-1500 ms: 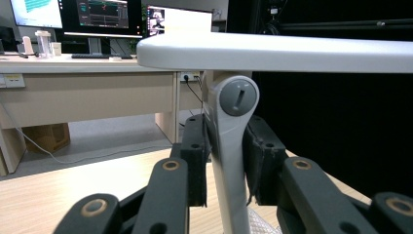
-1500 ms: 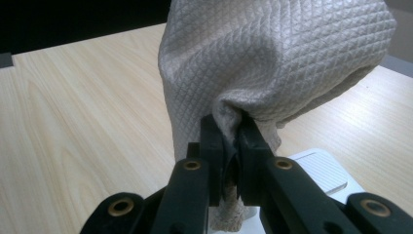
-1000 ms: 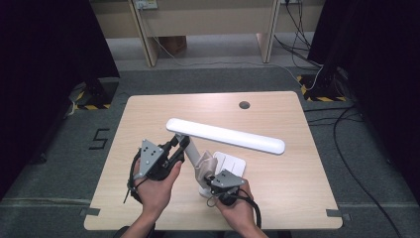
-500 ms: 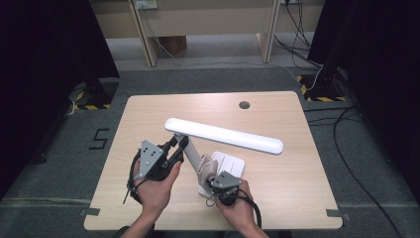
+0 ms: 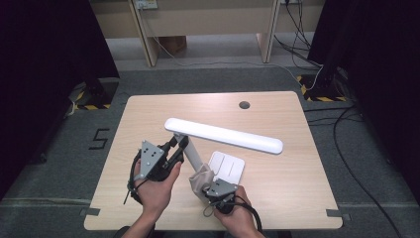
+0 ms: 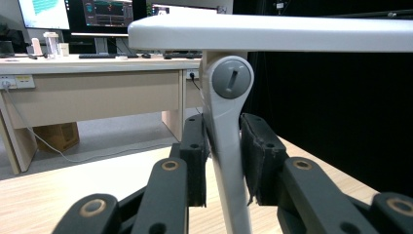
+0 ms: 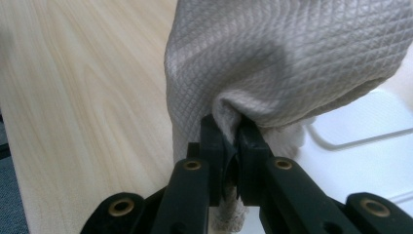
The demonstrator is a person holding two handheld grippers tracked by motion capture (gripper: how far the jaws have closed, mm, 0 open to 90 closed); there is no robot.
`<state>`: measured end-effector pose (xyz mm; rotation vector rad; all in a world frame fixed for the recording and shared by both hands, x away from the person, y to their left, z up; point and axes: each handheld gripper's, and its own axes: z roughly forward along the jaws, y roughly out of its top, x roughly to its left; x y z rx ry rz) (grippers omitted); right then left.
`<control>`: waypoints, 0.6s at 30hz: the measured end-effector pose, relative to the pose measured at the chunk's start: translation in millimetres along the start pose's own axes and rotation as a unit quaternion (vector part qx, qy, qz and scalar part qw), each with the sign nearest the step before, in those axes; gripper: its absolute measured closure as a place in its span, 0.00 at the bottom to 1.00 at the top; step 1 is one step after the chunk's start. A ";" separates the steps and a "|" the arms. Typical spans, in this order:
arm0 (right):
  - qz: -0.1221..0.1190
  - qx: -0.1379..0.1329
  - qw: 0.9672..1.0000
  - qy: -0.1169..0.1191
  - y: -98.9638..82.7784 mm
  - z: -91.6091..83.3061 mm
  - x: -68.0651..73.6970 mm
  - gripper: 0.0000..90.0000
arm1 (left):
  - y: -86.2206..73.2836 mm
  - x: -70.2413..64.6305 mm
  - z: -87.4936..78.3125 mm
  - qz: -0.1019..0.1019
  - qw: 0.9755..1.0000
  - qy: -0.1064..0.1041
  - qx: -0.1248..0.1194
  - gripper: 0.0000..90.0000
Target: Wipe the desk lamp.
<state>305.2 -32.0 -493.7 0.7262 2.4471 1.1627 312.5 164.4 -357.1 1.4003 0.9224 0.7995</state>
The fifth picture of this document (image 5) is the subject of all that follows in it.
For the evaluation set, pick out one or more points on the white desk lamp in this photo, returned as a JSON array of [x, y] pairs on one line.
[[228, 135]]

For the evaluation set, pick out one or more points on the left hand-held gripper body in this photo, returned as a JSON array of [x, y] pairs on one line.
[[150, 158]]

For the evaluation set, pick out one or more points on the person's left hand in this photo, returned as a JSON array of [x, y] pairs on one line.
[[155, 195]]

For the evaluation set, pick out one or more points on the beige wooden desk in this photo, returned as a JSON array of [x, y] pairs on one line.
[[198, 23]]

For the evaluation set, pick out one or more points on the dark curtain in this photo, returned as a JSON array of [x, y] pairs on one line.
[[389, 66], [33, 66]]

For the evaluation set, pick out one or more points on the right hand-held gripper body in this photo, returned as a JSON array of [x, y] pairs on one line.
[[221, 188]]

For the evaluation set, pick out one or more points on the person's right hand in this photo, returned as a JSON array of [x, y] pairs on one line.
[[239, 218]]

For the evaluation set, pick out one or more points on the brown cardboard box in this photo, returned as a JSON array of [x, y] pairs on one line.
[[173, 44]]

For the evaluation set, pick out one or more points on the white power strip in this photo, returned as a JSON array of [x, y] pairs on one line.
[[146, 4]]

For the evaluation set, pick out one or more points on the grey tape piece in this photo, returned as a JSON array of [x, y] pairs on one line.
[[89, 212], [335, 213]]

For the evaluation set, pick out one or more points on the black stand base striped tape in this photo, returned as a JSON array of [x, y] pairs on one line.
[[99, 92], [330, 87]]

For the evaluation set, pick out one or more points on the grey round table grommet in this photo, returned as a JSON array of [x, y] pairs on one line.
[[244, 105]]

